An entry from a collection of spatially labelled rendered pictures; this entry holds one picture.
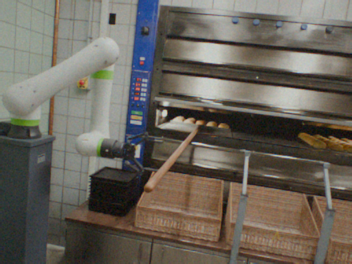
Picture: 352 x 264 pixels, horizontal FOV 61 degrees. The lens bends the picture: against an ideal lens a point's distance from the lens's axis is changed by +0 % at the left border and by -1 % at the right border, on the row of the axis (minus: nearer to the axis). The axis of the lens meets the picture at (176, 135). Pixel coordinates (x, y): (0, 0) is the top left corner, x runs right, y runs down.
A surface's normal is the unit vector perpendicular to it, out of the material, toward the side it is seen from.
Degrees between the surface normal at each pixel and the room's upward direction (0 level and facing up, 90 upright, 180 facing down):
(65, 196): 90
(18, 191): 90
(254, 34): 90
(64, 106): 90
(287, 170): 70
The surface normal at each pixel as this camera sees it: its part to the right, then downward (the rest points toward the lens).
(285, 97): -0.11, -0.21
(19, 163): -0.15, 0.14
